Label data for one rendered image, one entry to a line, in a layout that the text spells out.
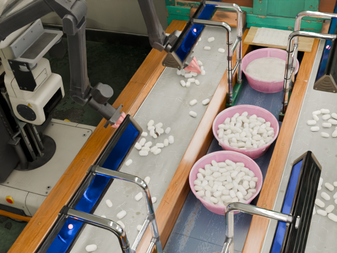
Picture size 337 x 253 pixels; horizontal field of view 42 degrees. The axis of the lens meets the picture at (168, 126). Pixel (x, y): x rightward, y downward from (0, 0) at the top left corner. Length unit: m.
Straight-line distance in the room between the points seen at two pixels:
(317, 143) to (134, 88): 0.85
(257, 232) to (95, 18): 2.70
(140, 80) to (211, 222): 0.81
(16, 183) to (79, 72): 1.02
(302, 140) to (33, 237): 1.07
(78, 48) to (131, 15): 2.09
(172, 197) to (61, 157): 1.07
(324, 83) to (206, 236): 0.66
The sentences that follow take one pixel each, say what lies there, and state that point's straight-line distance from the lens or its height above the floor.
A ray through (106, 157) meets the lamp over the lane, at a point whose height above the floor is 1.10.
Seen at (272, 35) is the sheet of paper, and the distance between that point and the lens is 2.35.
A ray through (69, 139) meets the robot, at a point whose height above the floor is 0.28.
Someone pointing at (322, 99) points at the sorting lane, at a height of 0.74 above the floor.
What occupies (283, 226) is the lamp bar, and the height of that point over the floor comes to 1.08.
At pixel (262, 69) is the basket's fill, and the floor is 0.74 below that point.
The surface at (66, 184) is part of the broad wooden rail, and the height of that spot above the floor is 0.76.
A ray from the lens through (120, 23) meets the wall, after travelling 3.74.
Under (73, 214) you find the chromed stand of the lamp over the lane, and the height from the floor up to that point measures 1.12.
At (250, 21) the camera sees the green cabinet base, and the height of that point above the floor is 0.80.
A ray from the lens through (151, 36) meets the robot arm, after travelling 2.04.
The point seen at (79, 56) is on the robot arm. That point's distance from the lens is 1.61.
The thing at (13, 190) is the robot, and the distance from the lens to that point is 2.50.
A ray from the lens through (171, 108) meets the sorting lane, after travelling 1.98.
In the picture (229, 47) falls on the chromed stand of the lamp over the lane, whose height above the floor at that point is 1.01.
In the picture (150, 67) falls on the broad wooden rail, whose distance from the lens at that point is 2.20.
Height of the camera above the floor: 2.04
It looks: 43 degrees down
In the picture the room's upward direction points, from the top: 8 degrees counter-clockwise
